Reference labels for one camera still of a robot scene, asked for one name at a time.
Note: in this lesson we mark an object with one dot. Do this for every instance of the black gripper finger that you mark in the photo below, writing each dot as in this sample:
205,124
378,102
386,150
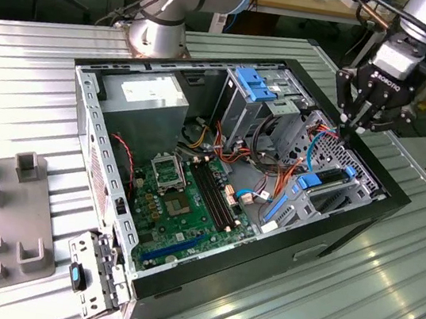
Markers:
391,120
345,91

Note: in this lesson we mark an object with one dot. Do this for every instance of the hard disk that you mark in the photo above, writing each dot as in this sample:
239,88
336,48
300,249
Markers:
310,181

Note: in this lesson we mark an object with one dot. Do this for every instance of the grey perforated disk bay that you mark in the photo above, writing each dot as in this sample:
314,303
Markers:
298,208

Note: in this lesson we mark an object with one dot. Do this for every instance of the black slanted stand pole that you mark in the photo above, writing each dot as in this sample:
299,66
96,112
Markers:
367,50

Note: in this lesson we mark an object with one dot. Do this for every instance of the blue plastic drive latch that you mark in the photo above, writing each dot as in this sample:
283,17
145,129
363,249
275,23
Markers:
256,83

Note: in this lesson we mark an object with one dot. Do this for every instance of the grey optical drive cage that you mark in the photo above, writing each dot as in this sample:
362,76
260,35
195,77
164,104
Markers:
240,111

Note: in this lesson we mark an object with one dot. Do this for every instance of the white paper label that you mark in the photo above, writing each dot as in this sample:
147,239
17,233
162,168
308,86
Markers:
269,227

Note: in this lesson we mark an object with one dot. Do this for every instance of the black RAM slot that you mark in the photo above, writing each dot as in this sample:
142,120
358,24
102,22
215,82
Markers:
220,190
211,195

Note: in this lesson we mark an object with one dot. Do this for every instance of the black open PC case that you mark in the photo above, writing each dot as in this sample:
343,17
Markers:
261,263

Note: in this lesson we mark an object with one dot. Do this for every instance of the CPU socket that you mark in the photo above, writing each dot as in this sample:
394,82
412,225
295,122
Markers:
168,173

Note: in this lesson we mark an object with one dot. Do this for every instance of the grey power supply unit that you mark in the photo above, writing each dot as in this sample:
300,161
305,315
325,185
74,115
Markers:
143,117

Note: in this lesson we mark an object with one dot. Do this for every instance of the green motherboard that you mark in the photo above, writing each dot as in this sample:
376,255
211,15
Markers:
187,224

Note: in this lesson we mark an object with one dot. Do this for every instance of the blue expansion slot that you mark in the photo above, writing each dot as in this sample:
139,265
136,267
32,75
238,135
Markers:
173,248

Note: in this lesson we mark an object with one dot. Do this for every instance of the round coin cell battery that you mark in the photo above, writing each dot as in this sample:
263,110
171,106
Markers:
171,258

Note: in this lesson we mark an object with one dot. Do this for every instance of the black blue retainer latch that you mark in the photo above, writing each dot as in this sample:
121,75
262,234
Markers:
77,275

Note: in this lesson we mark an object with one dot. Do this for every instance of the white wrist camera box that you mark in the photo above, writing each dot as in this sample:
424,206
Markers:
396,60

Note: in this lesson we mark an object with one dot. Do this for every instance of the grey metal slot retainer bracket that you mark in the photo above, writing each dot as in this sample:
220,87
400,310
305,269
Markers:
91,302

